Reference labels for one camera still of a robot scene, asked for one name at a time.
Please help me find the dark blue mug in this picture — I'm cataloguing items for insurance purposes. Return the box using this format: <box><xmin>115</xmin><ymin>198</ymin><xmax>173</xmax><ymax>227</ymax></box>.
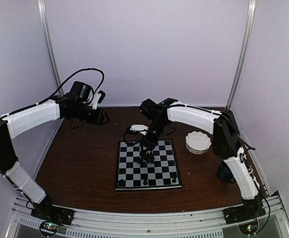
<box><xmin>217</xmin><ymin>161</ymin><xmax>235</xmax><ymax>183</ymax></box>

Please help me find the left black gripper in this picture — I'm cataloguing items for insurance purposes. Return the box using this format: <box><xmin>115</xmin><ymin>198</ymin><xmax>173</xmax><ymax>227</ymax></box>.
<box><xmin>70</xmin><ymin>102</ymin><xmax>110</xmax><ymax>126</ymax></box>

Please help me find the left aluminium frame post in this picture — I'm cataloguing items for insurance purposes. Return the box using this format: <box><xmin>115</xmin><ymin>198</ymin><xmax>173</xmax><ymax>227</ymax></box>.
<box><xmin>37</xmin><ymin>0</ymin><xmax>61</xmax><ymax>87</ymax></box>

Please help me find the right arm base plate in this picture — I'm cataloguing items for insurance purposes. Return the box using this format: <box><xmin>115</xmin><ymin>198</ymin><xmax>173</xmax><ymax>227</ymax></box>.
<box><xmin>223</xmin><ymin>204</ymin><xmax>266</xmax><ymax>225</ymax></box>

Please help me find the black grey chessboard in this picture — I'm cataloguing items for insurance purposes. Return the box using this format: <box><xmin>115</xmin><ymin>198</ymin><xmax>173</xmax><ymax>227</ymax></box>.
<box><xmin>115</xmin><ymin>139</ymin><xmax>182</xmax><ymax>191</ymax></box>

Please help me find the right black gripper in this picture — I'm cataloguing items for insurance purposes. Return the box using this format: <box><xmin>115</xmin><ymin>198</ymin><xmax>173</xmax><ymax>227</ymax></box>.
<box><xmin>141</xmin><ymin>119</ymin><xmax>168</xmax><ymax>153</ymax></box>

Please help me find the right aluminium frame post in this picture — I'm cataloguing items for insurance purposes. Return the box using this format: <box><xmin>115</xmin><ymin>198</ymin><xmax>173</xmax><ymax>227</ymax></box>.
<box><xmin>226</xmin><ymin>0</ymin><xmax>257</xmax><ymax>109</ymax></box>

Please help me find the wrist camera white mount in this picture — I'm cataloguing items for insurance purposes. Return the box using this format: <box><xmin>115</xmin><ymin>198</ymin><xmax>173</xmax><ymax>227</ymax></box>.
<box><xmin>91</xmin><ymin>90</ymin><xmax>106</xmax><ymax>110</ymax></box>
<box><xmin>126</xmin><ymin>124</ymin><xmax>148</xmax><ymax>135</ymax></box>

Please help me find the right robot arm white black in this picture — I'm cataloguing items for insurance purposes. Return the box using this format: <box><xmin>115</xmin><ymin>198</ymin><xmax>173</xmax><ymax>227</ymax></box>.
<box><xmin>131</xmin><ymin>98</ymin><xmax>263</xmax><ymax>219</ymax></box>

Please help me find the black chess king piece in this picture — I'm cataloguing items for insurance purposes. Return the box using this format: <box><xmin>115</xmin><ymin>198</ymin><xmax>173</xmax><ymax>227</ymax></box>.
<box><xmin>143</xmin><ymin>178</ymin><xmax>148</xmax><ymax>186</ymax></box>

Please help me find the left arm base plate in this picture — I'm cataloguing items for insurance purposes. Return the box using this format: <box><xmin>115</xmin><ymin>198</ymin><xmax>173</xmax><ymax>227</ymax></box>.
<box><xmin>31</xmin><ymin>206</ymin><xmax>75</xmax><ymax>225</ymax></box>

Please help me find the aluminium front rail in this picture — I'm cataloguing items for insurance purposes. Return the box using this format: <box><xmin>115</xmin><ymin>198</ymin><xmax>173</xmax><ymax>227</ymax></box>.
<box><xmin>5</xmin><ymin>190</ymin><xmax>289</xmax><ymax>238</ymax></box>

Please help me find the aluminium frame post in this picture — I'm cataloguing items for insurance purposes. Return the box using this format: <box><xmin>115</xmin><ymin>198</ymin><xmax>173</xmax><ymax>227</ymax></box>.
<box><xmin>226</xmin><ymin>0</ymin><xmax>257</xmax><ymax>109</ymax></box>
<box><xmin>37</xmin><ymin>0</ymin><xmax>61</xmax><ymax>87</ymax></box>

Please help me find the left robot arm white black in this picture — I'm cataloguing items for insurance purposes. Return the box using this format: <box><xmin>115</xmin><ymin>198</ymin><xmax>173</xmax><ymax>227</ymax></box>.
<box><xmin>0</xmin><ymin>81</ymin><xmax>110</xmax><ymax>220</ymax></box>

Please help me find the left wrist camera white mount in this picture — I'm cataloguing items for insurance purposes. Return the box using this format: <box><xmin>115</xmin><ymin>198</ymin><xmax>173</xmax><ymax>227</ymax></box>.
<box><xmin>91</xmin><ymin>90</ymin><xmax>106</xmax><ymax>110</ymax></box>

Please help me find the pile of black chess pieces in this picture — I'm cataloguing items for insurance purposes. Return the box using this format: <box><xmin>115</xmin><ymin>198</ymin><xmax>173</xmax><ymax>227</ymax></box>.
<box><xmin>138</xmin><ymin>151</ymin><xmax>154</xmax><ymax>166</ymax></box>

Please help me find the white scalloped bowl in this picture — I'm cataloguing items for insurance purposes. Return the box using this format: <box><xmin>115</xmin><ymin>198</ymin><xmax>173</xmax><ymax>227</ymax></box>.
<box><xmin>185</xmin><ymin>131</ymin><xmax>212</xmax><ymax>155</ymax></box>

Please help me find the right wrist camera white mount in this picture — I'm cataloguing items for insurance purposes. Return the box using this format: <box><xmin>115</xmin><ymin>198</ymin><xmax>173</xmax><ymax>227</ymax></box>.
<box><xmin>126</xmin><ymin>124</ymin><xmax>148</xmax><ymax>135</ymax></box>

